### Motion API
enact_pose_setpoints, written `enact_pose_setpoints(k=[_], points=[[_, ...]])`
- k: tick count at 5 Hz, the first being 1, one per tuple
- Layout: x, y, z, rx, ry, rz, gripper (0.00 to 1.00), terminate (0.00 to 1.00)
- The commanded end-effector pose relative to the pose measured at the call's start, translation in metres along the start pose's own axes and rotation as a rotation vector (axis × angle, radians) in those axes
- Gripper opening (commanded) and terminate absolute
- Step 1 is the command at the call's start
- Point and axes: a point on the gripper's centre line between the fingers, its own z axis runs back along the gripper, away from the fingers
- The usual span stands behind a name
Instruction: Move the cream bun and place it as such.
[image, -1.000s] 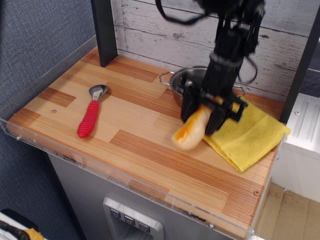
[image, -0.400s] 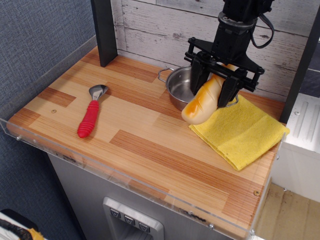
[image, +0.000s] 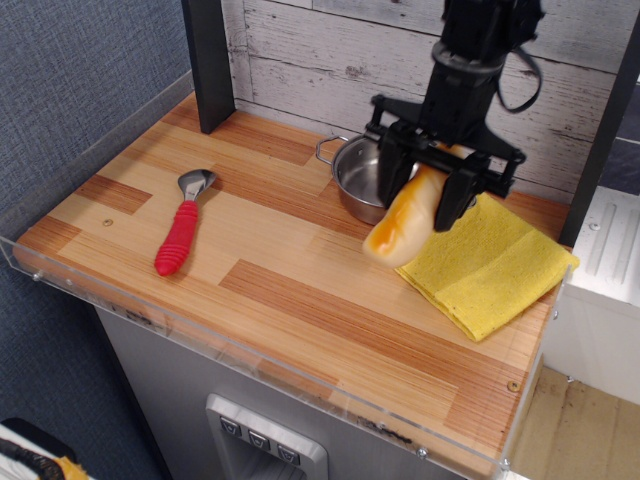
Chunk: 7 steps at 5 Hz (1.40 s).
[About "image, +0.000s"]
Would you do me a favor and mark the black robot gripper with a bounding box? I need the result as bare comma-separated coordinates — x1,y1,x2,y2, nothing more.
366,42,526,232

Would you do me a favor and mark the cream bread bun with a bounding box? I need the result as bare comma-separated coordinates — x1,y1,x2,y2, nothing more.
362,164,448,268

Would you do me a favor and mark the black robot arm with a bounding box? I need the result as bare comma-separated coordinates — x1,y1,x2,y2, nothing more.
366,1,544,232

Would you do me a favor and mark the small steel pot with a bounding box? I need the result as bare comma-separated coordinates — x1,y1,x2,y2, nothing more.
315,135,389,225

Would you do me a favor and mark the yellow folded cloth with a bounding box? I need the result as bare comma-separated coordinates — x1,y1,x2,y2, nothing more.
396,194,580,342

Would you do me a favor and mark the white side unit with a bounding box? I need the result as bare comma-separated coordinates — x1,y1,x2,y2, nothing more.
542,187,639,404

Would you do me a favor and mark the silver dispenser panel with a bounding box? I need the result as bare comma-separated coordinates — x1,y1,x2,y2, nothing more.
206,394,329,479

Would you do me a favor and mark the grey toy fridge cabinet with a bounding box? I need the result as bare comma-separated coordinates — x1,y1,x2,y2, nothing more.
98,310,457,479

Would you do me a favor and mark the black and orange object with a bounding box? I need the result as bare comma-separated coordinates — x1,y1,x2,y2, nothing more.
1,417,91,479

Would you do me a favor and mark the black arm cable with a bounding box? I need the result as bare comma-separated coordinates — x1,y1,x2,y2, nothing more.
497,45,544,113

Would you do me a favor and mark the dark right post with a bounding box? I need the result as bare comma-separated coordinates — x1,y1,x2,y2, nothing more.
558,17,639,247

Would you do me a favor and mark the dark post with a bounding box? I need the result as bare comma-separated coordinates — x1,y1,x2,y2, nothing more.
558,17,639,247
181,0,236,134

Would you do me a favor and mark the dark left post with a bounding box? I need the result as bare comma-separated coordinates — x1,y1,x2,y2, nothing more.
181,0,236,134

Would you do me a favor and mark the red handled metal spoon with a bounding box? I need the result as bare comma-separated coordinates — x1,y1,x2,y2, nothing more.
154,169,217,277

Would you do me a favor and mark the clear acrylic guard rail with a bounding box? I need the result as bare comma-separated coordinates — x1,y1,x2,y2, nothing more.
1,78,556,479

